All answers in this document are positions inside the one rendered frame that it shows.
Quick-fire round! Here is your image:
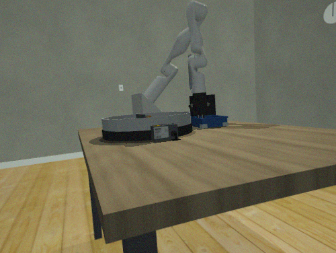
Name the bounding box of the blue crate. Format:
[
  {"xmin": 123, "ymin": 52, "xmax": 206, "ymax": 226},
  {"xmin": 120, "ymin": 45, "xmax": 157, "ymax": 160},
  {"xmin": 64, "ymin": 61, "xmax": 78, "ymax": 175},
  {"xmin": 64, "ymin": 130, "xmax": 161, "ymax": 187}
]
[{"xmin": 191, "ymin": 115, "xmax": 228, "ymax": 129}]

